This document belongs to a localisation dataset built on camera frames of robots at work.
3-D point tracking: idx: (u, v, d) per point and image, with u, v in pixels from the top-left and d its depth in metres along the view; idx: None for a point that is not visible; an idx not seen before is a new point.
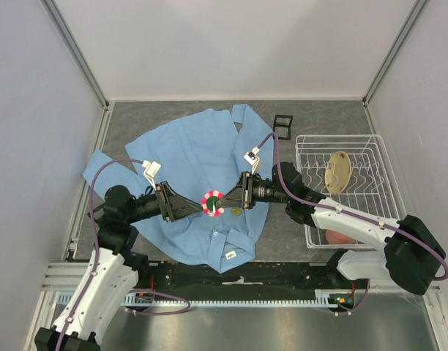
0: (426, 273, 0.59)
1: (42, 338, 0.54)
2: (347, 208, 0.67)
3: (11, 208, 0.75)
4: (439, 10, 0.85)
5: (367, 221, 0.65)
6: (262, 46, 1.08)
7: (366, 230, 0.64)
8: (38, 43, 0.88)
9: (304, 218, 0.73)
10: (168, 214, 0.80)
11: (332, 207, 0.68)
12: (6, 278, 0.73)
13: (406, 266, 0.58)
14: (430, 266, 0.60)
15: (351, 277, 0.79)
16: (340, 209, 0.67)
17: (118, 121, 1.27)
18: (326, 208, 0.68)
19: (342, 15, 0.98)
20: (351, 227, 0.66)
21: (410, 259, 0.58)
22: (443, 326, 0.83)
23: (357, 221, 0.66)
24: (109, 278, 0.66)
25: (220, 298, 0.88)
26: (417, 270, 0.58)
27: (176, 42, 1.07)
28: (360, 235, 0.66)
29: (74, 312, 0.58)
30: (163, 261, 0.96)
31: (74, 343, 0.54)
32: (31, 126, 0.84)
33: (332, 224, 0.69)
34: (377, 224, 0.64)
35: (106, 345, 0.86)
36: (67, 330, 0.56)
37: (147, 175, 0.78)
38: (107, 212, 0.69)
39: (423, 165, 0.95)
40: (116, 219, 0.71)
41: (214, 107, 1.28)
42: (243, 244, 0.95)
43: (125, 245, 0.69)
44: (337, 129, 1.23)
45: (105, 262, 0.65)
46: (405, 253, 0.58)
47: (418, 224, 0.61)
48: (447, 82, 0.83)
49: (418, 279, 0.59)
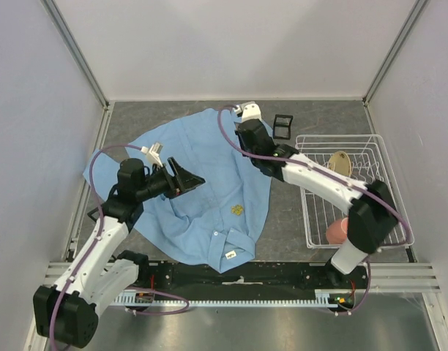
0: (381, 238, 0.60)
1: (42, 295, 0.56)
2: (318, 166, 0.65)
3: (11, 207, 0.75)
4: (439, 9, 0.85)
5: (336, 180, 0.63)
6: (261, 45, 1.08)
7: (334, 190, 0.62)
8: (39, 42, 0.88)
9: (273, 170, 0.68)
10: (179, 185, 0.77)
11: (304, 163, 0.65)
12: (6, 278, 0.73)
13: (366, 227, 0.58)
14: (386, 232, 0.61)
15: (345, 271, 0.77)
16: (311, 165, 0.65)
17: (118, 121, 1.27)
18: (297, 163, 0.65)
19: (342, 15, 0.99)
20: (319, 184, 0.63)
21: (370, 221, 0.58)
22: (443, 325, 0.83)
23: (326, 180, 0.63)
24: (113, 246, 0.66)
25: (220, 299, 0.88)
26: (374, 232, 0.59)
27: (176, 42, 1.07)
28: (326, 193, 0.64)
29: (77, 273, 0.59)
30: (163, 261, 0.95)
31: (73, 303, 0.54)
32: (32, 126, 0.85)
33: (302, 180, 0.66)
34: (344, 183, 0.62)
35: (106, 345, 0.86)
36: (69, 289, 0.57)
37: (151, 156, 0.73)
38: (120, 179, 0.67)
39: (423, 164, 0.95)
40: (125, 190, 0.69)
41: (214, 107, 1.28)
42: (243, 244, 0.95)
43: (131, 216, 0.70)
44: (337, 129, 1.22)
45: (107, 229, 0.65)
46: (369, 214, 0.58)
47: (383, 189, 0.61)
48: (447, 82, 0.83)
49: (373, 242, 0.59)
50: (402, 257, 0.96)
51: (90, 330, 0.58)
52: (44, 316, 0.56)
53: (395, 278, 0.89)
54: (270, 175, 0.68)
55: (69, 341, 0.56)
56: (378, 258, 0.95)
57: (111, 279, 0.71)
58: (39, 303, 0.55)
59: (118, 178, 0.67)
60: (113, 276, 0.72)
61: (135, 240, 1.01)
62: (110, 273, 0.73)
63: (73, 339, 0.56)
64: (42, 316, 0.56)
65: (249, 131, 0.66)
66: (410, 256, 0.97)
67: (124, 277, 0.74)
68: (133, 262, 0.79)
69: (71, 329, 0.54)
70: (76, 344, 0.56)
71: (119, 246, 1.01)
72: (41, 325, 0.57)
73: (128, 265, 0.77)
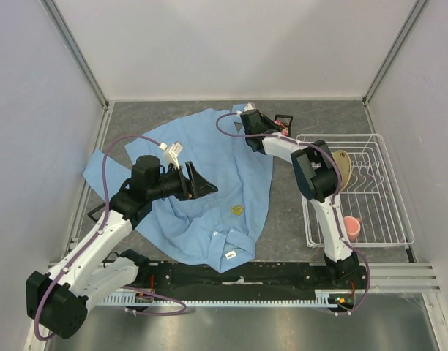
0: (321, 183, 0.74)
1: (35, 282, 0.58)
2: (285, 136, 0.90)
3: (10, 207, 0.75)
4: (440, 9, 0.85)
5: (290, 142, 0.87)
6: (262, 46, 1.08)
7: (287, 148, 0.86)
8: (39, 42, 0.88)
9: (257, 146, 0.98)
10: (192, 191, 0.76)
11: (274, 135, 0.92)
12: (5, 278, 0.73)
13: (301, 170, 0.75)
14: (326, 179, 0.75)
15: (336, 257, 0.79)
16: (279, 135, 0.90)
17: (118, 121, 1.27)
18: (270, 136, 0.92)
19: (341, 15, 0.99)
20: (280, 146, 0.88)
21: (305, 165, 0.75)
22: (443, 326, 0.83)
23: (283, 143, 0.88)
24: (112, 241, 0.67)
25: (220, 298, 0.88)
26: (310, 175, 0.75)
27: (176, 42, 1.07)
28: (285, 153, 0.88)
29: (72, 265, 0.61)
30: (163, 261, 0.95)
31: (63, 295, 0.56)
32: (32, 126, 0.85)
33: (274, 147, 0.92)
34: (295, 145, 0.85)
35: (106, 346, 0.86)
36: (60, 279, 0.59)
37: (169, 155, 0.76)
38: (135, 175, 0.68)
39: (423, 165, 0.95)
40: (137, 186, 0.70)
41: (214, 107, 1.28)
42: (243, 244, 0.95)
43: (137, 213, 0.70)
44: (337, 129, 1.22)
45: (112, 224, 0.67)
46: (304, 159, 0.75)
47: (323, 145, 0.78)
48: (447, 82, 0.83)
49: (310, 183, 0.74)
50: (402, 257, 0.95)
51: (76, 322, 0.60)
52: (33, 302, 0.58)
53: (395, 278, 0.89)
54: (254, 148, 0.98)
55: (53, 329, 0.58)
56: (379, 258, 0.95)
57: (108, 276, 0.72)
58: (31, 288, 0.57)
59: (132, 173, 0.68)
60: (112, 272, 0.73)
61: (135, 240, 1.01)
62: (108, 270, 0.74)
63: (57, 330, 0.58)
64: (31, 300, 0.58)
65: (246, 116, 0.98)
66: (410, 256, 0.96)
67: (122, 276, 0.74)
68: (134, 262, 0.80)
69: (56, 319, 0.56)
70: (59, 334, 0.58)
71: (119, 246, 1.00)
72: (31, 308, 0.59)
73: (128, 265, 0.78)
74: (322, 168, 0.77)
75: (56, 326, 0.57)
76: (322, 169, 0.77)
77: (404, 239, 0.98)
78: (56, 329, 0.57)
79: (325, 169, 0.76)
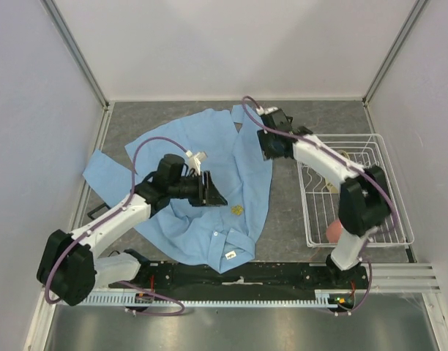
0: (370, 220, 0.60)
1: (56, 240, 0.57)
2: (326, 146, 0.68)
3: (10, 207, 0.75)
4: (439, 10, 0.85)
5: (337, 160, 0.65)
6: (261, 46, 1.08)
7: (331, 167, 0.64)
8: (39, 42, 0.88)
9: (285, 147, 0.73)
10: (205, 197, 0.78)
11: (312, 142, 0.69)
12: (5, 278, 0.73)
13: (351, 201, 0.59)
14: (377, 214, 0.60)
15: (344, 267, 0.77)
16: (319, 145, 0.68)
17: (118, 121, 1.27)
18: (307, 141, 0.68)
19: (342, 15, 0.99)
20: (319, 160, 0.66)
21: (358, 197, 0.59)
22: (443, 326, 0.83)
23: (328, 158, 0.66)
24: (131, 221, 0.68)
25: (220, 298, 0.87)
26: (361, 208, 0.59)
27: (176, 42, 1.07)
28: (325, 171, 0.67)
29: (94, 229, 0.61)
30: (163, 261, 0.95)
31: (81, 254, 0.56)
32: (32, 126, 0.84)
33: (310, 158, 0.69)
34: (343, 163, 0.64)
35: (105, 346, 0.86)
36: (83, 240, 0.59)
37: (193, 161, 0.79)
38: (161, 168, 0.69)
39: (423, 165, 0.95)
40: (162, 180, 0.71)
41: (214, 107, 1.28)
42: (243, 244, 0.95)
43: (156, 205, 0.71)
44: (337, 129, 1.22)
45: (135, 205, 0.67)
46: (356, 191, 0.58)
47: (380, 172, 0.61)
48: (446, 82, 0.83)
49: (359, 217, 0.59)
50: (402, 257, 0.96)
51: (83, 290, 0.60)
52: (49, 259, 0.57)
53: (395, 278, 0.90)
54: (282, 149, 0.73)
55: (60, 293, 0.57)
56: (378, 258, 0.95)
57: (114, 262, 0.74)
58: (51, 246, 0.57)
59: (159, 166, 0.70)
60: (117, 259, 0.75)
61: (135, 240, 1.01)
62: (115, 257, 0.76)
63: (66, 293, 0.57)
64: (46, 259, 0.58)
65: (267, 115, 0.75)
66: (409, 256, 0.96)
67: (126, 266, 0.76)
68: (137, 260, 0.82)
69: (69, 281, 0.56)
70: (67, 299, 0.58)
71: (119, 246, 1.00)
72: (42, 268, 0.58)
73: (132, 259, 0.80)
74: (375, 200, 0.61)
75: (65, 290, 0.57)
76: (375, 201, 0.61)
77: (404, 239, 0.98)
78: (65, 294, 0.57)
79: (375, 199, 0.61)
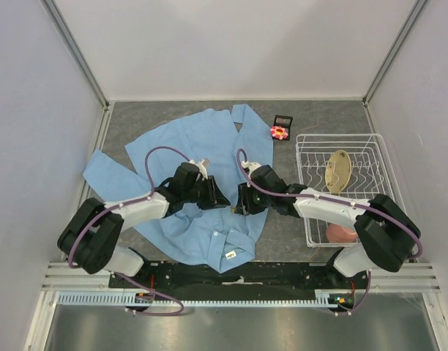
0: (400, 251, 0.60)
1: (93, 204, 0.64)
2: (325, 194, 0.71)
3: (11, 208, 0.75)
4: (440, 9, 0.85)
5: (340, 203, 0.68)
6: (261, 46, 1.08)
7: (340, 212, 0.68)
8: (39, 43, 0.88)
9: (288, 209, 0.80)
10: (214, 198, 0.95)
11: (310, 194, 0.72)
12: (5, 278, 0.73)
13: (377, 243, 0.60)
14: (403, 243, 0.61)
15: (348, 274, 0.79)
16: (317, 196, 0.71)
17: (119, 121, 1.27)
18: (304, 196, 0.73)
19: (342, 16, 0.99)
20: (326, 209, 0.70)
21: (380, 234, 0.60)
22: (443, 326, 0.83)
23: (331, 205, 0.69)
24: (151, 211, 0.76)
25: (220, 298, 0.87)
26: (389, 244, 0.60)
27: (176, 42, 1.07)
28: (334, 216, 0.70)
29: (124, 206, 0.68)
30: (163, 261, 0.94)
31: (112, 221, 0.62)
32: (32, 126, 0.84)
33: (316, 210, 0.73)
34: (348, 204, 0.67)
35: (106, 346, 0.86)
36: (113, 210, 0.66)
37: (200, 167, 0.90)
38: (181, 175, 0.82)
39: (423, 164, 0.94)
40: (179, 186, 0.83)
41: (214, 107, 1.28)
42: (244, 244, 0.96)
43: (172, 208, 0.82)
44: (337, 129, 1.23)
45: (158, 199, 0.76)
46: (376, 227, 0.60)
47: (388, 201, 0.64)
48: (446, 82, 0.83)
49: (392, 254, 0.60)
50: None
51: (101, 262, 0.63)
52: (78, 221, 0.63)
53: (395, 278, 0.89)
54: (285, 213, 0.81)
55: (80, 257, 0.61)
56: None
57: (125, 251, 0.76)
58: (87, 208, 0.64)
59: (178, 173, 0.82)
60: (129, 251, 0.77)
61: (135, 240, 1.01)
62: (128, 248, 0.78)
63: (86, 258, 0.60)
64: (77, 220, 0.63)
65: (261, 178, 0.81)
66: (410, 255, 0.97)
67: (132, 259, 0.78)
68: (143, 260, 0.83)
69: (92, 246, 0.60)
70: (85, 265, 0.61)
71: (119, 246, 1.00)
72: (69, 230, 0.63)
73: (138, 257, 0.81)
74: (394, 231, 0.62)
75: (87, 252, 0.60)
76: (395, 232, 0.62)
77: None
78: (85, 257, 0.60)
79: (394, 229, 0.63)
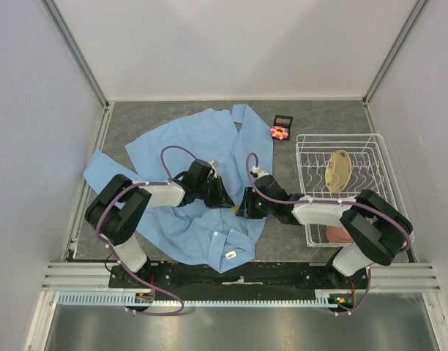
0: (391, 243, 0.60)
1: (123, 178, 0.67)
2: (318, 198, 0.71)
3: (11, 208, 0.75)
4: (440, 9, 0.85)
5: (328, 203, 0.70)
6: (262, 46, 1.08)
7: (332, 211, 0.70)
8: (39, 42, 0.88)
9: (288, 218, 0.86)
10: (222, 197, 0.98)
11: (304, 200, 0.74)
12: (5, 278, 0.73)
13: (363, 234, 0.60)
14: (393, 236, 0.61)
15: (348, 274, 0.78)
16: (310, 199, 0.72)
17: (119, 121, 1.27)
18: (301, 202, 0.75)
19: (342, 16, 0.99)
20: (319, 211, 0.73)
21: (365, 227, 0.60)
22: (443, 326, 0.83)
23: (322, 207, 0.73)
24: (168, 197, 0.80)
25: (220, 299, 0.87)
26: (377, 236, 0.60)
27: (176, 42, 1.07)
28: (327, 216, 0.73)
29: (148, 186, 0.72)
30: (163, 261, 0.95)
31: (140, 194, 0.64)
32: (32, 126, 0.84)
33: (312, 214, 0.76)
34: (337, 202, 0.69)
35: (106, 346, 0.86)
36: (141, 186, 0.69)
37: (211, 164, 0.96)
38: (196, 168, 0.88)
39: (423, 164, 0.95)
40: (193, 178, 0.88)
41: (214, 107, 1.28)
42: (244, 244, 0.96)
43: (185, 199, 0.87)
44: (337, 129, 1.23)
45: (176, 186, 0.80)
46: (361, 221, 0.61)
47: (373, 195, 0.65)
48: (446, 82, 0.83)
49: (380, 246, 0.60)
50: (401, 257, 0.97)
51: (125, 236, 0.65)
52: (107, 194, 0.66)
53: (395, 278, 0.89)
54: (286, 221, 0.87)
55: (107, 227, 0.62)
56: None
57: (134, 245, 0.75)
58: (117, 182, 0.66)
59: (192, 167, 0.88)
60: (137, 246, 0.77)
61: None
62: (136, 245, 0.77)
63: (111, 229, 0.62)
64: (107, 192, 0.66)
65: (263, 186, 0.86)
66: (410, 256, 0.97)
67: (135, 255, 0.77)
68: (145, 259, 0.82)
69: (120, 216, 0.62)
70: (110, 236, 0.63)
71: None
72: (98, 202, 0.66)
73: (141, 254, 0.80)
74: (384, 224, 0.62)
75: (114, 223, 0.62)
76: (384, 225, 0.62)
77: None
78: (112, 227, 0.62)
79: (384, 222, 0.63)
